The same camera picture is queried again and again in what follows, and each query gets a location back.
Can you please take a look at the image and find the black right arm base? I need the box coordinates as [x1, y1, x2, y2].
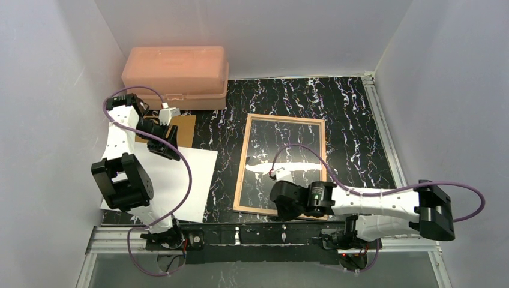
[320, 229, 379, 250]

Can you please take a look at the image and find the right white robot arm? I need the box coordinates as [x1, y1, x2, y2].
[270, 180, 456, 242]

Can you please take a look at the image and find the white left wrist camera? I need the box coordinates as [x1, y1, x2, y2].
[158, 102, 181, 126]

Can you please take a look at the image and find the aluminium right side rail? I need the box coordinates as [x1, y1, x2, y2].
[361, 71, 418, 220]

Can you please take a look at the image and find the aluminium rail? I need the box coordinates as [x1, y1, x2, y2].
[86, 222, 442, 254]
[361, 71, 418, 220]

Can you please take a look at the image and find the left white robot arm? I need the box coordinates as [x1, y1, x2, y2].
[91, 94, 181, 234]

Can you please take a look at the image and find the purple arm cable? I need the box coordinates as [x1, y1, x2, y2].
[102, 86, 193, 277]
[270, 143, 487, 273]

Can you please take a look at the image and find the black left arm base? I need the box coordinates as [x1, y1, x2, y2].
[140, 226, 205, 251]

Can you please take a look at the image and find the pink plastic storage box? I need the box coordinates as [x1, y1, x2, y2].
[121, 46, 229, 110]

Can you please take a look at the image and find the light wooden picture frame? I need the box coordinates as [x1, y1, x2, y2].
[232, 113, 328, 221]

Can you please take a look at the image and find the brown cardboard backing board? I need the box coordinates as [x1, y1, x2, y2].
[135, 115, 197, 149]

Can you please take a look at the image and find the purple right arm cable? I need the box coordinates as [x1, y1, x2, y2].
[270, 143, 487, 273]

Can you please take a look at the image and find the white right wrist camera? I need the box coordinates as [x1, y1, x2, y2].
[269, 167, 293, 182]

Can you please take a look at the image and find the white-backed printed photo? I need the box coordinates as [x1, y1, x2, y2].
[100, 143, 218, 224]

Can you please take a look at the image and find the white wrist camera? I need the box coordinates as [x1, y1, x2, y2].
[158, 102, 181, 126]
[269, 167, 293, 182]

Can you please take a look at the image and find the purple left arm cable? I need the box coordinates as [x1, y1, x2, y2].
[102, 86, 193, 277]

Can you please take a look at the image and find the aluminium front rail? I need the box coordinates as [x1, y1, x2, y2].
[86, 222, 442, 254]

